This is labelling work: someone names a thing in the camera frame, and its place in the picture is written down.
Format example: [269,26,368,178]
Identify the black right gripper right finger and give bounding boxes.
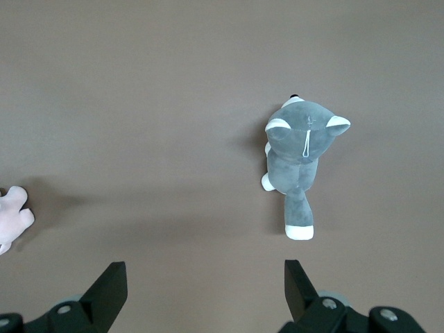
[280,259,428,333]

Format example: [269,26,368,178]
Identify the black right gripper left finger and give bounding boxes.
[24,262,128,333]

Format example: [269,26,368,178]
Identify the grey husky plush toy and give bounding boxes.
[260,93,351,241]

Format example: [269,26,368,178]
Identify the pale pink plush dog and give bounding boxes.
[0,185,36,256]

